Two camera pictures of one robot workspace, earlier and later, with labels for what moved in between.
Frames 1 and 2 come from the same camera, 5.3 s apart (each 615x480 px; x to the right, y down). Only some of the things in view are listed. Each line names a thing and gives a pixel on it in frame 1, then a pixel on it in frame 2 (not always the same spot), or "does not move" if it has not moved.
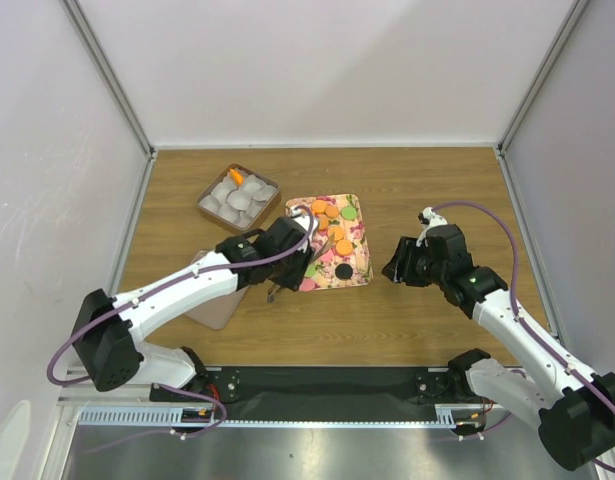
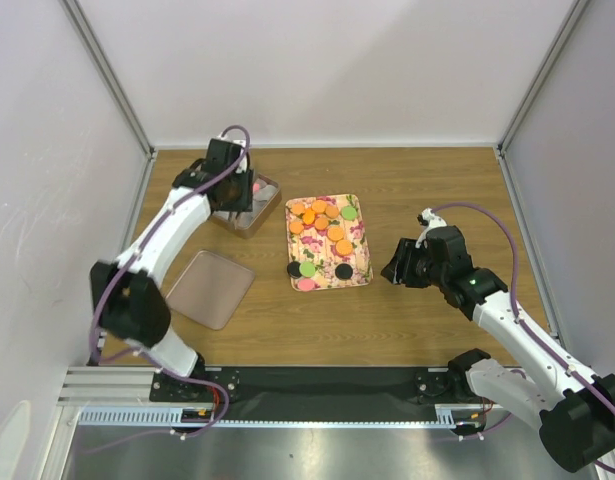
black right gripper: (399, 268) does not move
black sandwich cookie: (344, 271) does not move
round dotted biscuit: (344, 247) does not move
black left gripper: (292, 280) → (245, 203)
